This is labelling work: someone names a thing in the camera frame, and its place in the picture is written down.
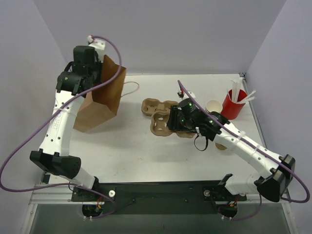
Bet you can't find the aluminium rail frame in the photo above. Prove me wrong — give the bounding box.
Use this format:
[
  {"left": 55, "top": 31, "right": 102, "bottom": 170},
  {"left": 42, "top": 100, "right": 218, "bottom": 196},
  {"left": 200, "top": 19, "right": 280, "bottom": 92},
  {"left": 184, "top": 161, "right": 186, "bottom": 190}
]
[{"left": 29, "top": 183, "right": 277, "bottom": 205}]

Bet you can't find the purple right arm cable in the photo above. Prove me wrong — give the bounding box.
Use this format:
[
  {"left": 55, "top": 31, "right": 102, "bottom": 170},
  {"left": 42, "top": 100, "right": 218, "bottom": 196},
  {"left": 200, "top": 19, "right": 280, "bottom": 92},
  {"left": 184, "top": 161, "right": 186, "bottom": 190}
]
[{"left": 177, "top": 80, "right": 308, "bottom": 221}]

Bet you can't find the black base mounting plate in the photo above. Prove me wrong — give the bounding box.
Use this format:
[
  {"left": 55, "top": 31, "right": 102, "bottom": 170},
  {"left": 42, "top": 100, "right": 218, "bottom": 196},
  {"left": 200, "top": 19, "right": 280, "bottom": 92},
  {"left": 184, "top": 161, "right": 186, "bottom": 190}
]
[{"left": 71, "top": 180, "right": 247, "bottom": 215}]

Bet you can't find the stack of paper cups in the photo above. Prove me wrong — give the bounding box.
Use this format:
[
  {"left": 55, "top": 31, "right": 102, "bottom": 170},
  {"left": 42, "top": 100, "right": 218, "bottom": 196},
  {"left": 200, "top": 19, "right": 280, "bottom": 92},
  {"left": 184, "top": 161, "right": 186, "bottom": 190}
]
[{"left": 205, "top": 100, "right": 223, "bottom": 113}]

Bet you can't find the brown pulp cup carrier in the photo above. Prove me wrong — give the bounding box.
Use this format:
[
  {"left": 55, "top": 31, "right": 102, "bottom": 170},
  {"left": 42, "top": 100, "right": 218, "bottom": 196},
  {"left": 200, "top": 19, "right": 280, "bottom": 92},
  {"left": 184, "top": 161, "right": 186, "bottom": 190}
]
[
  {"left": 150, "top": 111, "right": 195, "bottom": 138},
  {"left": 141, "top": 98, "right": 178, "bottom": 116}
]

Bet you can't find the brown paper coffee cup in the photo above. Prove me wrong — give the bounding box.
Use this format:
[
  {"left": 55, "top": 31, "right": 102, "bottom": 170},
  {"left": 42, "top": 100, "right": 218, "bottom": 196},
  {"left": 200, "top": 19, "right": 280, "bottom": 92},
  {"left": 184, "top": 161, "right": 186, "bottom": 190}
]
[{"left": 215, "top": 143, "right": 227, "bottom": 151}]

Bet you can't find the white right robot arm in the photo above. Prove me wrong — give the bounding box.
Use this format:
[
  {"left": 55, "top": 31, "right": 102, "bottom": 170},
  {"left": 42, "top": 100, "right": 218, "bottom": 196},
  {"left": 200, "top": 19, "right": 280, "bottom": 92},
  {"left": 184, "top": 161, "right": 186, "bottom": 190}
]
[{"left": 167, "top": 98, "right": 295, "bottom": 202}]

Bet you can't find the red plastic cup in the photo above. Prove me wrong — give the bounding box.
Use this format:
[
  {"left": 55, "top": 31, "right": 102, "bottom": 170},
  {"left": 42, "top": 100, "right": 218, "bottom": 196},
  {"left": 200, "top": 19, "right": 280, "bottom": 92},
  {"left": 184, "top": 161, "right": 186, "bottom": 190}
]
[{"left": 221, "top": 90, "right": 246, "bottom": 120}]

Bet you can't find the white wrapped straws bundle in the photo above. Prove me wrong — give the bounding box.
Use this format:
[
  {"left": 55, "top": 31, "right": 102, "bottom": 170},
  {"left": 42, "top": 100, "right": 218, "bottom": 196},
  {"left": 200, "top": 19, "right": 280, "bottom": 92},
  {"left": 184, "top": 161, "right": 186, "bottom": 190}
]
[{"left": 228, "top": 77, "right": 256, "bottom": 104}]

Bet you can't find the brown paper bag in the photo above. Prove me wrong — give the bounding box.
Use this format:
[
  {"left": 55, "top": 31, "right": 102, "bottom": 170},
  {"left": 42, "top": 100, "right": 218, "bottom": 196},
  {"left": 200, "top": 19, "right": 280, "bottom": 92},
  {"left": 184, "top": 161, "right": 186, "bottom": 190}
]
[{"left": 74, "top": 66, "right": 126, "bottom": 132}]

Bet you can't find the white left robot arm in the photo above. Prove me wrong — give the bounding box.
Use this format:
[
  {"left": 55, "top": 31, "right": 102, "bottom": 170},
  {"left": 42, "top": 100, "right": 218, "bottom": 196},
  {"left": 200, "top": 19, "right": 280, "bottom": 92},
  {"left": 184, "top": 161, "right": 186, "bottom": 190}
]
[{"left": 30, "top": 38, "right": 105, "bottom": 201}]

